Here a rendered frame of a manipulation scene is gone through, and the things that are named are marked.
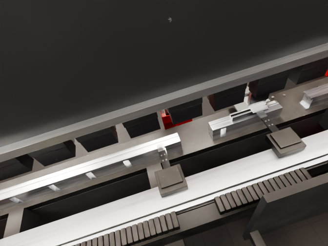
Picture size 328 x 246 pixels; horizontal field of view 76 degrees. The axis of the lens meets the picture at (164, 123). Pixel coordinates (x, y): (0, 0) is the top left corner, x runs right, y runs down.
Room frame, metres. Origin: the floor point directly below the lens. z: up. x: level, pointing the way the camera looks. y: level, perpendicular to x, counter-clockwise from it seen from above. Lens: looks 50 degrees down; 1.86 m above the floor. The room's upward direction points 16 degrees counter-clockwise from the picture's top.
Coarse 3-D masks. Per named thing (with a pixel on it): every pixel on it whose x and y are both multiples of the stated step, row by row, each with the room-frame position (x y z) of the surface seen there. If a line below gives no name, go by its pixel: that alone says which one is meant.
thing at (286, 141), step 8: (256, 112) 0.63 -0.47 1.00; (264, 112) 0.62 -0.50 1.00; (264, 120) 0.57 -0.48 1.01; (272, 128) 0.52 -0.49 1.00; (288, 128) 0.48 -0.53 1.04; (272, 136) 0.46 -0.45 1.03; (280, 136) 0.45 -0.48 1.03; (288, 136) 0.44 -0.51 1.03; (296, 136) 0.43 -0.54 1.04; (272, 144) 0.43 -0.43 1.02; (280, 144) 0.41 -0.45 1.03; (288, 144) 0.40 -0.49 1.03; (296, 144) 0.40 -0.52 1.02; (304, 144) 0.39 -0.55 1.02; (280, 152) 0.38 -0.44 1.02; (288, 152) 0.38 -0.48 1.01
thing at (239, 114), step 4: (236, 112) 0.67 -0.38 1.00; (240, 112) 0.67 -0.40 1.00; (244, 112) 0.66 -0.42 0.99; (248, 112) 0.65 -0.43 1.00; (252, 112) 0.65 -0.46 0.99; (232, 116) 0.66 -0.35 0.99; (236, 116) 0.65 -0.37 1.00; (240, 116) 0.65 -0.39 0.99; (244, 116) 0.65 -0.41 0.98; (232, 120) 0.64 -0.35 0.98; (236, 120) 0.64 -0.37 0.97
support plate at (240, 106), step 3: (246, 87) 0.82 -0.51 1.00; (246, 90) 0.80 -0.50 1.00; (267, 99) 0.70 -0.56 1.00; (243, 102) 0.72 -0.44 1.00; (234, 105) 0.72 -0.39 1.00; (237, 105) 0.71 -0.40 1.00; (240, 105) 0.71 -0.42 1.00; (243, 105) 0.70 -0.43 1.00; (246, 105) 0.70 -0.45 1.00; (237, 108) 0.69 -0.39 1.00; (240, 108) 0.69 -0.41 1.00; (243, 108) 0.68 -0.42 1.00; (237, 111) 0.68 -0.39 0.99
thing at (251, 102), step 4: (248, 96) 0.67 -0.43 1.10; (252, 96) 0.65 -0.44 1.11; (264, 96) 0.66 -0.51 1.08; (268, 96) 0.66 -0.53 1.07; (248, 100) 0.66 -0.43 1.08; (252, 100) 0.65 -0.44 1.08; (256, 100) 0.65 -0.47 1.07; (260, 100) 0.66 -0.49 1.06; (264, 100) 0.67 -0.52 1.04; (248, 104) 0.66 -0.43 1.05; (252, 104) 0.66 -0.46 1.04
